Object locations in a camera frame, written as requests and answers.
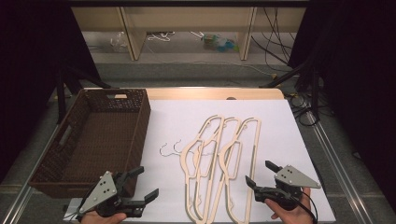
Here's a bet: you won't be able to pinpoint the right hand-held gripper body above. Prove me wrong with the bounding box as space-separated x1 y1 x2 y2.
253 164 322 210

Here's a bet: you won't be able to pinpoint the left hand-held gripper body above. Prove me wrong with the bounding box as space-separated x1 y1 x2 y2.
78 170 145 218

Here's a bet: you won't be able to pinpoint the brown woven basket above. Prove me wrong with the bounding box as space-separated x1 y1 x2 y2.
28 88 152 199

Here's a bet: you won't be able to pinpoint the person's left hand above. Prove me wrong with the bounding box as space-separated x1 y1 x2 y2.
80 210 128 224

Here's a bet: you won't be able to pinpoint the person's right hand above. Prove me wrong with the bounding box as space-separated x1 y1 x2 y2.
263 187 317 224

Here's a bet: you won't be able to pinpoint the white paper sheet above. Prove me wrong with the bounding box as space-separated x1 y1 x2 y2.
63 98 337 223

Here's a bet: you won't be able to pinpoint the black tripod stand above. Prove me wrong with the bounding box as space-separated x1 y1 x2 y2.
55 65 112 125
259 58 322 121

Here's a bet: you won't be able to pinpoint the black curtain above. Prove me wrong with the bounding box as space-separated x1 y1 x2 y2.
0 0 101 185
288 0 396 213

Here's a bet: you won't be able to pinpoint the clear plastic bag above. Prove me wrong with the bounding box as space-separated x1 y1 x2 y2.
109 31 129 53

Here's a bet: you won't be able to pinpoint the colourful plastic bag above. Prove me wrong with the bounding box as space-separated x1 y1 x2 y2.
201 33 241 53

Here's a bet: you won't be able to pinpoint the light wooden shelf unit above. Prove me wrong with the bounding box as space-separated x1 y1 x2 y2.
70 6 308 62

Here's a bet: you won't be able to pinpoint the right hand-held gripper cable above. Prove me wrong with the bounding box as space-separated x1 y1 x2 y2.
290 189 319 224

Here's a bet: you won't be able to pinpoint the metal floor rail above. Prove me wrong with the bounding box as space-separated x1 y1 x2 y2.
305 111 375 224
0 123 61 224

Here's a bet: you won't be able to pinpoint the black floor cables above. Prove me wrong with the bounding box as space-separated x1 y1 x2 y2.
283 91 319 128

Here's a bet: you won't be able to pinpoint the hanging black cables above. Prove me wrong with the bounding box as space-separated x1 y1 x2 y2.
249 7 297 73

